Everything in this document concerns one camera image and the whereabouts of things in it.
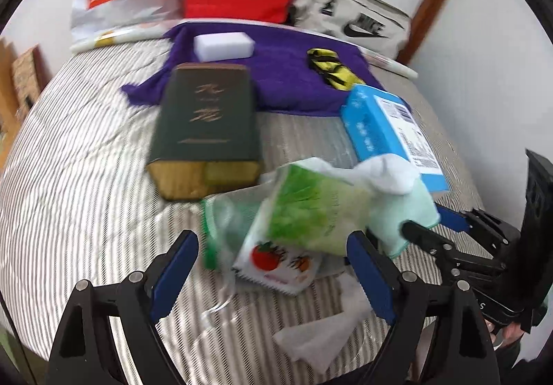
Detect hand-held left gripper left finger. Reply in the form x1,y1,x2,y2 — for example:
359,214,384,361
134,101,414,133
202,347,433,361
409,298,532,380
48,229,200,385

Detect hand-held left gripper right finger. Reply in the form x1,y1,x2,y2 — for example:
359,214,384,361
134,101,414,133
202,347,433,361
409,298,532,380
347,231,504,385

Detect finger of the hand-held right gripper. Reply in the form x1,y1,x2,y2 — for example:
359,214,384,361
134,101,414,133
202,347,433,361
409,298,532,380
401,220,507,283
434,203,522,257

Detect mint green cloth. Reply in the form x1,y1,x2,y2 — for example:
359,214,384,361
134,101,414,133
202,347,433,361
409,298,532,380
367,184,441,260

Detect white wipe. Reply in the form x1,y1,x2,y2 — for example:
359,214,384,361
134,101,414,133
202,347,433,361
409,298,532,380
273,273,390,365

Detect white sponge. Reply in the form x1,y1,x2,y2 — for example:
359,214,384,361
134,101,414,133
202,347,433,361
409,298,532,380
193,33,255,63

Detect person's right hand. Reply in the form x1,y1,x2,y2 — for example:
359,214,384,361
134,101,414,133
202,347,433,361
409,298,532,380
486,319,530,351

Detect clear zip bag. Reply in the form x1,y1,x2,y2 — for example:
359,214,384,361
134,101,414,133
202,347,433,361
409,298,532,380
201,190,277,312

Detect tomato print sauce packet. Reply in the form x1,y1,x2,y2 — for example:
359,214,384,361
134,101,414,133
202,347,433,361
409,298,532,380
232,238,322,296

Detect green printed packet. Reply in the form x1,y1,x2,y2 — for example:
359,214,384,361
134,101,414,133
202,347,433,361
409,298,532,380
263,158,376,258

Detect blue box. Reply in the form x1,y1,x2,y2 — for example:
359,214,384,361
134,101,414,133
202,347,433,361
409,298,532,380
340,85,450,196

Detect dark green box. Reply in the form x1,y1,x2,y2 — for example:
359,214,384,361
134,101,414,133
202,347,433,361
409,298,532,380
147,63,263,201

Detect purple towel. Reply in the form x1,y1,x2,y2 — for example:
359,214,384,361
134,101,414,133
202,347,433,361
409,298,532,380
121,24,385,118

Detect wooden board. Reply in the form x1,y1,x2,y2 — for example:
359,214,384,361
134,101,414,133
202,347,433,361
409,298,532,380
12,46,53,110

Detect grey sports bag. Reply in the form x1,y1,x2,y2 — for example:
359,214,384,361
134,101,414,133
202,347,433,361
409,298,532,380
289,0,411,62

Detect yellow black strap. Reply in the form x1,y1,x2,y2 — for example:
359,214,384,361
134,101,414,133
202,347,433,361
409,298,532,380
307,48,366,91

